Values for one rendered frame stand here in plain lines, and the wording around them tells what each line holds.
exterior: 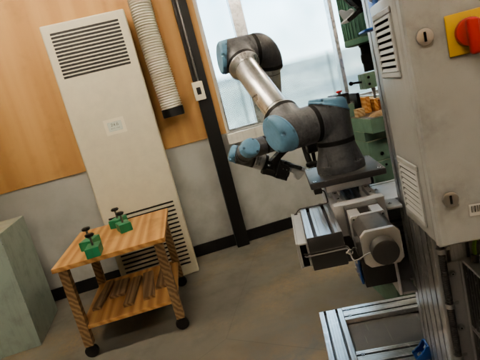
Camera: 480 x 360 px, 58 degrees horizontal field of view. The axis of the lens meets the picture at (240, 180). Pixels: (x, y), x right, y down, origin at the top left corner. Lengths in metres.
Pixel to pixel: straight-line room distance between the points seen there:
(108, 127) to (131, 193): 0.45
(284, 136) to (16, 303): 2.04
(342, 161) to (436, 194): 0.52
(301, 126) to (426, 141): 0.51
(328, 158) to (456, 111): 0.58
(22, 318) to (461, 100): 2.56
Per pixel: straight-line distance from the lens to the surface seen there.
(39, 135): 3.27
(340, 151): 1.33
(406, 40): 0.81
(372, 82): 2.05
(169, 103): 3.00
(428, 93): 0.82
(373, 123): 1.78
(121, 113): 2.89
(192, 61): 3.11
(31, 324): 2.89
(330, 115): 1.31
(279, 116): 1.26
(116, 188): 2.94
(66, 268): 2.31
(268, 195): 3.35
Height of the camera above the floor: 1.13
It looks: 11 degrees down
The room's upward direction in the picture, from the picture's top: 14 degrees counter-clockwise
